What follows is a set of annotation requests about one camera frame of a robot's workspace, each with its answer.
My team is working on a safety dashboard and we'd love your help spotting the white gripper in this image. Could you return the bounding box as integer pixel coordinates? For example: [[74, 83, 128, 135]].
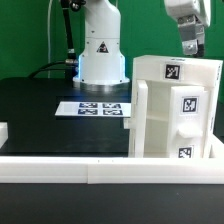
[[164, 0, 211, 58]]

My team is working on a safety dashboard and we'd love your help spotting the white cabinet top block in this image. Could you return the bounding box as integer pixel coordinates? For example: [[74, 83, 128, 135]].
[[132, 55, 223, 88]]

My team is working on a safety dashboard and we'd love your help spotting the white cabinet door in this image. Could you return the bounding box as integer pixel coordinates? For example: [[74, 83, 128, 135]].
[[167, 86, 208, 159], [124, 80, 148, 158]]

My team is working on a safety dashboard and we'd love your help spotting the black cable bundle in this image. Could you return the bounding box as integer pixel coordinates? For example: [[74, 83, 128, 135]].
[[28, 0, 87, 80]]

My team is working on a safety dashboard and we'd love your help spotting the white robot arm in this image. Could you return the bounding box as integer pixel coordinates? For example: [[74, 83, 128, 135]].
[[59, 0, 211, 91]]

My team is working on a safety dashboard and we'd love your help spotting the white cabinet body box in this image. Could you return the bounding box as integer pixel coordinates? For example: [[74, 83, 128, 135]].
[[128, 78, 221, 159]]

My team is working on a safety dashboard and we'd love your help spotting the white U-shaped fence frame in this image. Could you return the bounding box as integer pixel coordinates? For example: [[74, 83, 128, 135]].
[[0, 121, 224, 185]]

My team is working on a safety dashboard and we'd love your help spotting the white fiducial marker sheet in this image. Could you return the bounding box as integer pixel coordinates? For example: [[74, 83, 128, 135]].
[[55, 101, 131, 117]]

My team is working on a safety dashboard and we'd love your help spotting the white thin cable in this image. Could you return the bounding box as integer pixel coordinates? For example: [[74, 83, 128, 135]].
[[47, 0, 55, 79]]

